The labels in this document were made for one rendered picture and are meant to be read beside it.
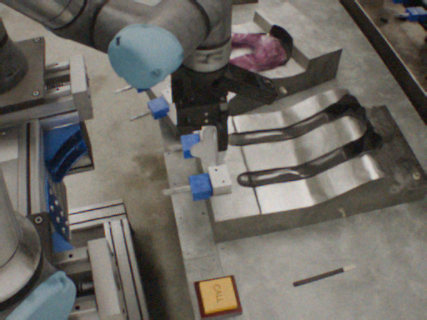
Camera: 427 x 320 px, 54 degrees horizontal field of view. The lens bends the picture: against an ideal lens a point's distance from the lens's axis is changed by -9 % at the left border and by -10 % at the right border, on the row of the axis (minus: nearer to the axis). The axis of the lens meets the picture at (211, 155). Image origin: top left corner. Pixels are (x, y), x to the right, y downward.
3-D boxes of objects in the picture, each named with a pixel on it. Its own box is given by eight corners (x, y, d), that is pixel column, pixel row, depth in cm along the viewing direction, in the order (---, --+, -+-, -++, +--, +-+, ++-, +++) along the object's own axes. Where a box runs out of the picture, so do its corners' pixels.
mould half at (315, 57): (176, 140, 109) (173, 107, 100) (136, 78, 123) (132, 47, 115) (335, 77, 124) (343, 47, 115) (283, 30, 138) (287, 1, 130)
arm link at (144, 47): (89, 73, 54) (142, 28, 60) (160, 104, 51) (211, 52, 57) (77, 22, 48) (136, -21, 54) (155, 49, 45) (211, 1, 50)
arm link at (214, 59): (224, 17, 64) (238, 50, 59) (224, 42, 68) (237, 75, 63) (174, 23, 63) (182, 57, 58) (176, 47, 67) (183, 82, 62)
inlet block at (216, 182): (166, 211, 89) (163, 196, 85) (162, 190, 92) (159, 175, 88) (230, 200, 91) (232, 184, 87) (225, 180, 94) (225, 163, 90)
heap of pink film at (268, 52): (212, 97, 110) (212, 73, 104) (180, 58, 120) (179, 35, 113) (297, 67, 118) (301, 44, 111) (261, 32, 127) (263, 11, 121)
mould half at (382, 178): (214, 243, 91) (215, 208, 81) (193, 147, 107) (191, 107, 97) (423, 199, 98) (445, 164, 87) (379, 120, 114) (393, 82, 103)
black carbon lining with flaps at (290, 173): (238, 196, 91) (241, 167, 83) (222, 137, 100) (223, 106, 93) (389, 168, 95) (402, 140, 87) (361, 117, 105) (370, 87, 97)
